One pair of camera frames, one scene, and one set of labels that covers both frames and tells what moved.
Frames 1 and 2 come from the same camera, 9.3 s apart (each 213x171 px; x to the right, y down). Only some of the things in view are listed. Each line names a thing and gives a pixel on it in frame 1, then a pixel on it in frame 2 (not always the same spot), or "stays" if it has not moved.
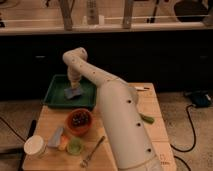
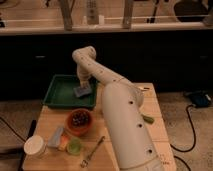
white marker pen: x=139 y=88 stays
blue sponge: x=72 y=93 → x=82 y=91
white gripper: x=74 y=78 → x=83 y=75
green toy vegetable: x=147 y=119 stays
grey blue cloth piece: x=56 y=138 stays
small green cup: x=74 y=146 stays
